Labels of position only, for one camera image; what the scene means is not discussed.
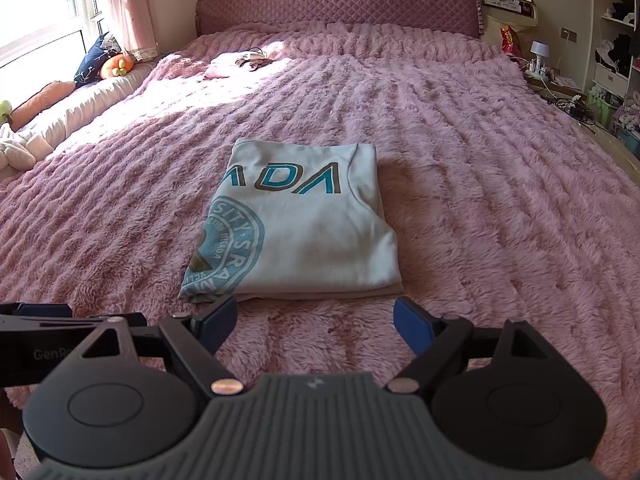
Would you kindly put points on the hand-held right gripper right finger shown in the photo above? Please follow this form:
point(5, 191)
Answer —
point(412, 325)

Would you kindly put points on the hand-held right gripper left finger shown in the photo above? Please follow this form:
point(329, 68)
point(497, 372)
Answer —
point(220, 320)

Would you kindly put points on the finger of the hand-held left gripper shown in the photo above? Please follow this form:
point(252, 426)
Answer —
point(45, 310)
point(50, 323)

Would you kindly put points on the white printed sweatshirt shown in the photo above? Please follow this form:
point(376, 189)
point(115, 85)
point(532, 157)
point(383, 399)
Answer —
point(310, 230)

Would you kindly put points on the pink fluffy blanket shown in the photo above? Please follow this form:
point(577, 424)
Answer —
point(475, 185)

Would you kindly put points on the cream plush toy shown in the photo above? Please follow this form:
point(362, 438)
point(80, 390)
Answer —
point(15, 152)

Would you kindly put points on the green plush toy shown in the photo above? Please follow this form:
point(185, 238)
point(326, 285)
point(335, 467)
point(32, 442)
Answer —
point(5, 108)

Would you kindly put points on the peach bolster pillow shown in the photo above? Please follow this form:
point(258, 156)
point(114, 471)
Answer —
point(42, 102)

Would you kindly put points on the orange plush toy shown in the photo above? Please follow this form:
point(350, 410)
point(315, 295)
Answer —
point(117, 66)

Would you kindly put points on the navy patterned pillow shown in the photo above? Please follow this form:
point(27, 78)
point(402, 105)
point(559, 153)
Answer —
point(95, 57)

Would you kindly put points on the white power strip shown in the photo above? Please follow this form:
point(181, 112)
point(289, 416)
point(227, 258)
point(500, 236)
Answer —
point(540, 75)

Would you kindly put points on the green storage bin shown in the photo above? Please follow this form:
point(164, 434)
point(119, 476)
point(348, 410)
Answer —
point(607, 110)

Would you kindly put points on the red snack bag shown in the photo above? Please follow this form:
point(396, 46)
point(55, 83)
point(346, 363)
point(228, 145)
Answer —
point(510, 40)

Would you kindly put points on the white table lamp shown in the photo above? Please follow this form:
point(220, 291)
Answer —
point(539, 49)

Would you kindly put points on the window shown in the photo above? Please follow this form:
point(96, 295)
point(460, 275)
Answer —
point(35, 0)

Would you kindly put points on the pink curtain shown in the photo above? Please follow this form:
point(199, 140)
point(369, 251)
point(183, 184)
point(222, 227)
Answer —
point(127, 5)

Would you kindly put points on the white shelf unit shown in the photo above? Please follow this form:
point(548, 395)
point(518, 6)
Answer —
point(612, 80)

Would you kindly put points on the quilted mauve headboard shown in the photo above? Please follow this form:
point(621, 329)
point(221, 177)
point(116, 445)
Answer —
point(340, 5)

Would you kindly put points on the wooden bed frame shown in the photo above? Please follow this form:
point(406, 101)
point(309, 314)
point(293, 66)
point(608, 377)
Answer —
point(625, 157)

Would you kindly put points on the wall socket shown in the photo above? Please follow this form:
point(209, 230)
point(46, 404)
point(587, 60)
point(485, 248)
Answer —
point(568, 35)

